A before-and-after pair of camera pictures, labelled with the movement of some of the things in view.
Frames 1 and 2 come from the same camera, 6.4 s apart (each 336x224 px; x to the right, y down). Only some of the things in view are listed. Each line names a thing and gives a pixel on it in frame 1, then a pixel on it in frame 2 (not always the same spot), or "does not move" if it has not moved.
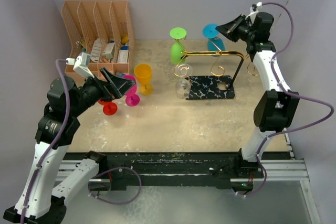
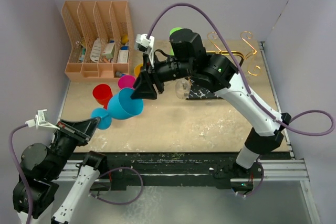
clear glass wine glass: x=182 y=85 does not move
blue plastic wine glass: x=214 y=43 to x=122 y=106
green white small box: x=109 y=50 does not move
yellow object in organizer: x=124 y=39 does not move
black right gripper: x=227 y=29 to x=144 y=85
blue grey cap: x=119 y=74 does not move
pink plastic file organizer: x=103 y=29 does not move
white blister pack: x=95 y=50 does not move
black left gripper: x=114 y=86 to x=83 y=129
